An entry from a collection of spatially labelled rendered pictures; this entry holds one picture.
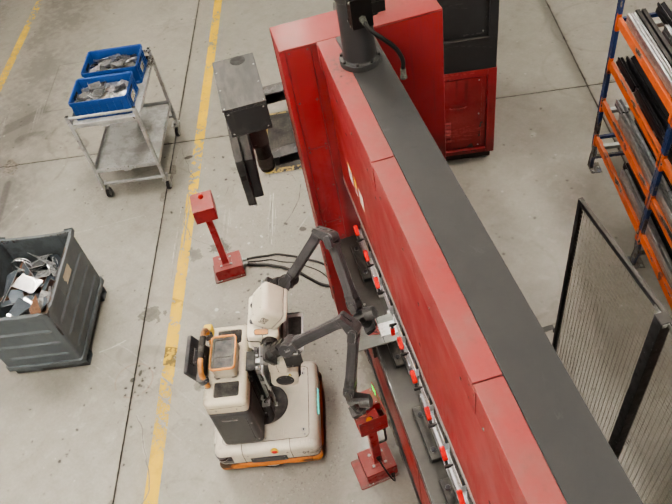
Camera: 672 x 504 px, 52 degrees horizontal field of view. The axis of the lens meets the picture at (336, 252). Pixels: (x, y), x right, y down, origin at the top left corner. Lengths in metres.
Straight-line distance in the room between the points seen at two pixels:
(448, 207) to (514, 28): 5.42
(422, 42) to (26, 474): 3.76
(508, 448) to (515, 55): 5.79
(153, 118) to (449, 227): 4.74
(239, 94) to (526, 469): 2.63
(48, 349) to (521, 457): 3.96
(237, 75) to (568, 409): 2.73
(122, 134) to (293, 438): 3.59
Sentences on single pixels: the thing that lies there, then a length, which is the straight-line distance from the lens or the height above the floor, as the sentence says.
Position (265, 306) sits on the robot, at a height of 1.39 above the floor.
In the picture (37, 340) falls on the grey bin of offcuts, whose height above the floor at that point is 0.42.
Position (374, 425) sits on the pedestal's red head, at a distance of 3.81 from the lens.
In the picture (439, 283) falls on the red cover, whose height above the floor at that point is 2.30.
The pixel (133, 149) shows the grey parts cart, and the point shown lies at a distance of 6.58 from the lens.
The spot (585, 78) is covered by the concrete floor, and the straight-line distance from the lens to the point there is 7.15.
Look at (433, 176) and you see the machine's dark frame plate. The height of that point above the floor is 2.30.
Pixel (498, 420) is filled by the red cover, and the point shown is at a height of 2.30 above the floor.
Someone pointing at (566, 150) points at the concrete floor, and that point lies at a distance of 6.32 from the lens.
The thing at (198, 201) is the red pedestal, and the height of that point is 0.80.
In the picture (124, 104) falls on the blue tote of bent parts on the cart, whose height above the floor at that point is 0.92.
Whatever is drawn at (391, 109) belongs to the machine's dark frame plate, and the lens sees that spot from 3.01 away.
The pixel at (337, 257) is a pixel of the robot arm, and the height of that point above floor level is 1.44.
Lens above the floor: 4.13
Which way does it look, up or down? 48 degrees down
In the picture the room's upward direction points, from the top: 12 degrees counter-clockwise
